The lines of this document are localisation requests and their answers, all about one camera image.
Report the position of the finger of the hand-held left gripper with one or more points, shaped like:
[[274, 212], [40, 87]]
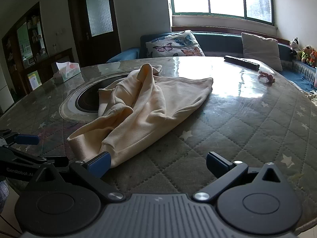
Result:
[[49, 160], [27, 139]]

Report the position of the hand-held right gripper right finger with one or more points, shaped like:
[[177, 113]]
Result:
[[215, 162]]

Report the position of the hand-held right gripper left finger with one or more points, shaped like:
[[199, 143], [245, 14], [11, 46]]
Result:
[[99, 164]]

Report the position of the cream fleece garment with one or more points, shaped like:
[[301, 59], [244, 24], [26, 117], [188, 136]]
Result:
[[148, 104]]

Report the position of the person's left forearm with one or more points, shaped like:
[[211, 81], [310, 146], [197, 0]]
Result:
[[3, 195]]

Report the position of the white refrigerator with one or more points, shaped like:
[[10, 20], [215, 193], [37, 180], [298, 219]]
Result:
[[5, 91]]

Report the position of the round black inset cooktop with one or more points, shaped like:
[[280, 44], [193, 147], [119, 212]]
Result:
[[86, 99]]

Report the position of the tissue box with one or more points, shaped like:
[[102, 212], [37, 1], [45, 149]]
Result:
[[68, 72]]

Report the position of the low dark wooden sideboard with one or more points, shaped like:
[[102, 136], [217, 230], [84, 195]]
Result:
[[59, 59]]

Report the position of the tall dark display cabinet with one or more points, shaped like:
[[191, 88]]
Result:
[[24, 47]]

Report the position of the small pink item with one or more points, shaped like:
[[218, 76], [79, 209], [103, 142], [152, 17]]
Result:
[[267, 75]]

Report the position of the black remote control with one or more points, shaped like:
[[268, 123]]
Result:
[[241, 62]]

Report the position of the blue cushion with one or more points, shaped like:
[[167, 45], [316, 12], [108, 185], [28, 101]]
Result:
[[123, 54]]

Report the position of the blue sofa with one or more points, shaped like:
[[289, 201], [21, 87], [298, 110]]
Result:
[[218, 42]]

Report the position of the plain grey pillow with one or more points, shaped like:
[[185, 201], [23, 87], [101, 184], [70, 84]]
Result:
[[261, 50]]

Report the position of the butterfly print pillow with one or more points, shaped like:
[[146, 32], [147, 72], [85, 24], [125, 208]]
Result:
[[173, 45]]

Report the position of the dark wooden glass door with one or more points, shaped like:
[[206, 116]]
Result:
[[96, 24]]

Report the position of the black and white plush toy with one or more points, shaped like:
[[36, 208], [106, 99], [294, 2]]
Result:
[[294, 47]]

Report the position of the brown plush toy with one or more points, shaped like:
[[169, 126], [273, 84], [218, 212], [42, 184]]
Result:
[[306, 53]]

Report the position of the orange plush toy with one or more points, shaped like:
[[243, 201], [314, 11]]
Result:
[[313, 58]]

